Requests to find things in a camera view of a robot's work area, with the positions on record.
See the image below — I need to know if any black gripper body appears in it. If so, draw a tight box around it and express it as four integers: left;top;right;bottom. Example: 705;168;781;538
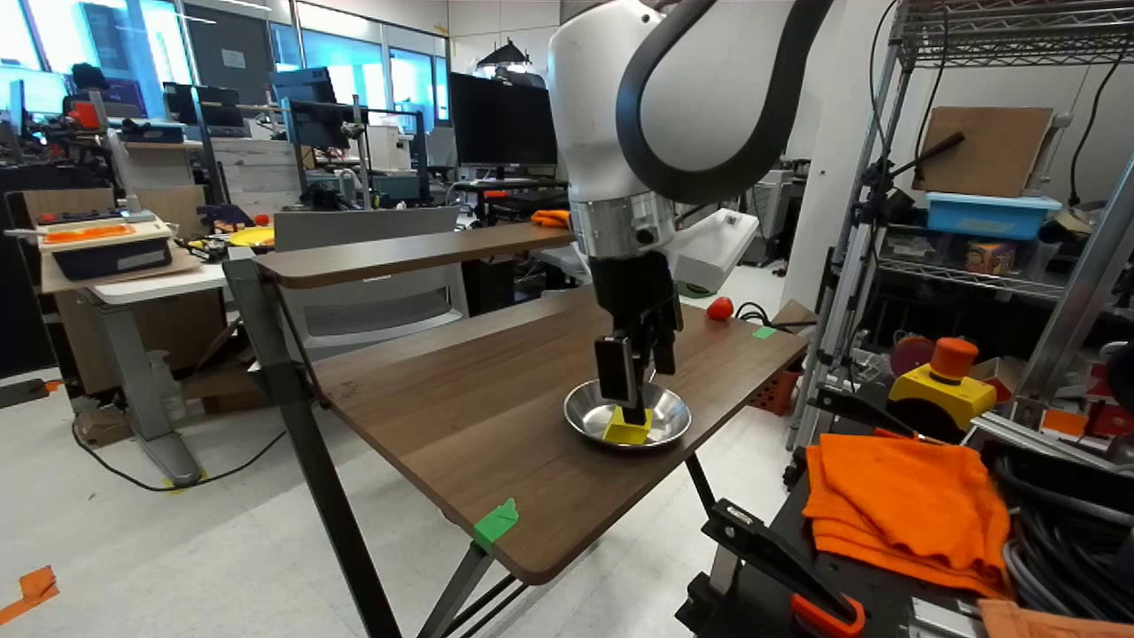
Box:
591;252;684;355

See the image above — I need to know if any yellow block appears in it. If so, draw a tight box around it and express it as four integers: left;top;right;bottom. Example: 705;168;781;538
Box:
602;407;654;449

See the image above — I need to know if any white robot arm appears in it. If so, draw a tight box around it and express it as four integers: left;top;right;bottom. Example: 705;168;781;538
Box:
545;0;835;421

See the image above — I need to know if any silver metal pan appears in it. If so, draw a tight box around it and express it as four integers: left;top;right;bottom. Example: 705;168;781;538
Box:
562;378;692;449

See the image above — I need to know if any red ball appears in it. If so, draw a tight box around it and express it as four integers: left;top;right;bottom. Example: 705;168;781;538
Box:
705;298;735;323

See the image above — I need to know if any orange cloth on shelf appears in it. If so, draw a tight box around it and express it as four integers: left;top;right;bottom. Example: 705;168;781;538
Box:
533;210;572;232

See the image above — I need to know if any black computer monitor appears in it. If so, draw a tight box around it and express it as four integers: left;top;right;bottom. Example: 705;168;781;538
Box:
450;73;558;163

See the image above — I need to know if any orange clamp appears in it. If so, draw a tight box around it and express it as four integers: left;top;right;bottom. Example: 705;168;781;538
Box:
710;499;867;638

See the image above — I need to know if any yellow emergency stop button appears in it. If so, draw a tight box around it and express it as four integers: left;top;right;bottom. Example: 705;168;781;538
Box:
887;338;995;434

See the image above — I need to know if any orange folded cloth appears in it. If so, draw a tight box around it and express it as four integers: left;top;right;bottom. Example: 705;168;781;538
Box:
803;434;1010;599

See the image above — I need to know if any blue plastic bin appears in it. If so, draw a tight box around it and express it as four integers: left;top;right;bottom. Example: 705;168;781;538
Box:
924;193;1060;240

